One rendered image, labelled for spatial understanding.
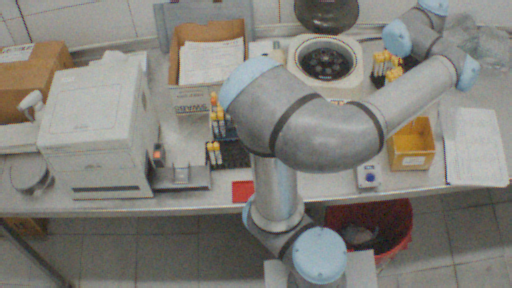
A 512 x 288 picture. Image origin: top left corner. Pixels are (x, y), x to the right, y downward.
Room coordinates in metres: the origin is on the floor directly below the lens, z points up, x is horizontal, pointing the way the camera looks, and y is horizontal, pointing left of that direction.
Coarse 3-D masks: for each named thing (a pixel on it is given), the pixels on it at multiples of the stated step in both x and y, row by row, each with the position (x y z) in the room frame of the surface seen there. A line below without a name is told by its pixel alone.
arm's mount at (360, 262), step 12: (348, 252) 0.49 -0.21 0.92; (360, 252) 0.48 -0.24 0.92; (372, 252) 0.47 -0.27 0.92; (264, 264) 0.48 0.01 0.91; (276, 264) 0.48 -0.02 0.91; (348, 264) 0.45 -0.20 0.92; (360, 264) 0.45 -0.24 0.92; (372, 264) 0.44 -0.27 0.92; (264, 276) 0.45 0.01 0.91; (276, 276) 0.45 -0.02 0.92; (348, 276) 0.42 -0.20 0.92; (360, 276) 0.41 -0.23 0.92; (372, 276) 0.41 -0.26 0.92
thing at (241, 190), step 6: (246, 180) 0.76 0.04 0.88; (252, 180) 0.76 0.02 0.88; (234, 186) 0.75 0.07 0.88; (240, 186) 0.75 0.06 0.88; (246, 186) 0.74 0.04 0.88; (252, 186) 0.74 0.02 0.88; (234, 192) 0.73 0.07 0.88; (240, 192) 0.73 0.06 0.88; (246, 192) 0.72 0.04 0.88; (252, 192) 0.72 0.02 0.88; (234, 198) 0.71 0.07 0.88; (240, 198) 0.71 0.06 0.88; (246, 198) 0.71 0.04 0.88
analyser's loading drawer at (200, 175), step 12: (156, 168) 0.81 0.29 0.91; (168, 168) 0.80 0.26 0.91; (180, 168) 0.80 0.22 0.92; (192, 168) 0.80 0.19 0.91; (204, 168) 0.79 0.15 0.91; (156, 180) 0.77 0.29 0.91; (168, 180) 0.76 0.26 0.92; (180, 180) 0.76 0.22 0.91; (192, 180) 0.76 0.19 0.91; (204, 180) 0.75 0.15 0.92
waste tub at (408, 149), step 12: (420, 120) 0.85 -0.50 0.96; (396, 132) 0.86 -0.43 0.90; (408, 132) 0.86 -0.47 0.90; (420, 132) 0.85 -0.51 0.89; (432, 132) 0.79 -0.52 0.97; (396, 144) 0.83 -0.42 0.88; (408, 144) 0.82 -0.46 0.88; (420, 144) 0.82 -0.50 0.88; (432, 144) 0.76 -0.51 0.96; (396, 156) 0.74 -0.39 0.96; (408, 156) 0.73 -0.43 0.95; (420, 156) 0.73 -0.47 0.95; (432, 156) 0.73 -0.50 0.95; (396, 168) 0.74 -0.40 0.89; (408, 168) 0.73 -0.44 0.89; (420, 168) 0.73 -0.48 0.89
